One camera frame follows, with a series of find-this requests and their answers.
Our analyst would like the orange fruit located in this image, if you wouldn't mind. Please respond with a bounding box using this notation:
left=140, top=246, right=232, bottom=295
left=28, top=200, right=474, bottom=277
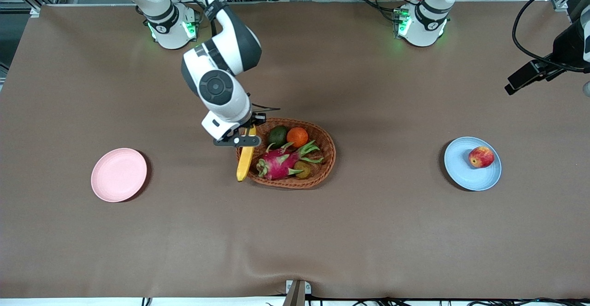
left=286, top=127, right=309, bottom=148

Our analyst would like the red apple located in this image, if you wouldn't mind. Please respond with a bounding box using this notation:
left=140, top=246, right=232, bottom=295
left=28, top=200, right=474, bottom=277
left=468, top=146, right=495, bottom=168

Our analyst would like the green avocado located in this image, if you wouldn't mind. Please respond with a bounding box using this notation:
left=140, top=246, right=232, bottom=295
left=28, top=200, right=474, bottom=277
left=268, top=125, right=289, bottom=149

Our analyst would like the yellow banana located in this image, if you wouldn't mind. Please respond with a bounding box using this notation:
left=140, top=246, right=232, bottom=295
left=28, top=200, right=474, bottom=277
left=236, top=126, right=257, bottom=182

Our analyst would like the pink dragon fruit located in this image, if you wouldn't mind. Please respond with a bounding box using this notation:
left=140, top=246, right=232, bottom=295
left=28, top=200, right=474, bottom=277
left=256, top=140, right=325, bottom=180

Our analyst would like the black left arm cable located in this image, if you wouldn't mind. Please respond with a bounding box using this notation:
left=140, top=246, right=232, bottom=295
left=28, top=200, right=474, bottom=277
left=512, top=0, right=590, bottom=72

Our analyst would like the brown table cloth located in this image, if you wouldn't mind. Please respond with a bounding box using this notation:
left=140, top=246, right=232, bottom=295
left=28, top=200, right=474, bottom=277
left=0, top=0, right=590, bottom=300

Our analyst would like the grey metal camera bracket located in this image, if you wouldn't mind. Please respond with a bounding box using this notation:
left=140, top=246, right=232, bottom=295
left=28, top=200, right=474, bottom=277
left=283, top=279, right=312, bottom=306

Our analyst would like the brown wicker basket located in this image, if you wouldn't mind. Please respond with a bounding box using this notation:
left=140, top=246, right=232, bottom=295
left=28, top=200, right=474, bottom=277
left=236, top=118, right=336, bottom=189

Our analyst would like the blue plate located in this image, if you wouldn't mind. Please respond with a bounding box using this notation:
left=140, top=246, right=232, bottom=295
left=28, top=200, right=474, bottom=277
left=444, top=136, right=502, bottom=191

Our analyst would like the pink plate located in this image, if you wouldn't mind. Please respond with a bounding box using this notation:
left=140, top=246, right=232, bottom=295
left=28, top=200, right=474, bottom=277
left=91, top=148, right=148, bottom=203

